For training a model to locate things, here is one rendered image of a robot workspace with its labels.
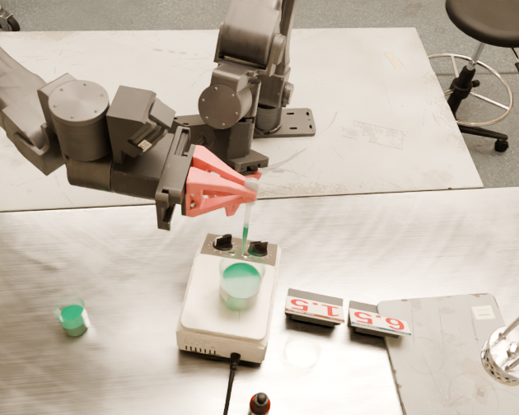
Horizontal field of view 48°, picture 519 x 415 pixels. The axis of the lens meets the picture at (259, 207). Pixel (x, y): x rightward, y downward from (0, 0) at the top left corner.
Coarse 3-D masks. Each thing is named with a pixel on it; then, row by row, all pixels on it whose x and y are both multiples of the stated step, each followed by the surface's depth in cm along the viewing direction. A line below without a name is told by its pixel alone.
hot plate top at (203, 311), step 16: (208, 256) 85; (192, 272) 84; (208, 272) 84; (272, 272) 85; (192, 288) 82; (208, 288) 82; (272, 288) 83; (192, 304) 81; (208, 304) 81; (192, 320) 79; (208, 320) 79; (224, 320) 80; (240, 320) 80; (256, 320) 80; (240, 336) 78; (256, 336) 79
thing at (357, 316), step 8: (352, 312) 90; (360, 312) 90; (360, 320) 87; (368, 320) 88; (376, 320) 88; (384, 320) 89; (392, 320) 90; (400, 320) 90; (392, 328) 87; (400, 328) 87
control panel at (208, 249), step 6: (210, 234) 94; (204, 240) 92; (210, 240) 92; (234, 240) 93; (240, 240) 94; (246, 240) 94; (252, 240) 94; (204, 246) 90; (210, 246) 91; (270, 246) 93; (276, 246) 94; (204, 252) 89; (210, 252) 89; (216, 252) 89; (222, 252) 89; (270, 252) 92; (276, 252) 92; (264, 258) 90; (270, 258) 90; (270, 264) 88
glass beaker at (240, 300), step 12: (228, 252) 77; (240, 252) 78; (252, 252) 78; (228, 264) 80; (252, 264) 80; (264, 264) 76; (228, 288) 75; (240, 288) 74; (252, 288) 75; (228, 300) 78; (240, 300) 77; (252, 300) 78; (240, 312) 80
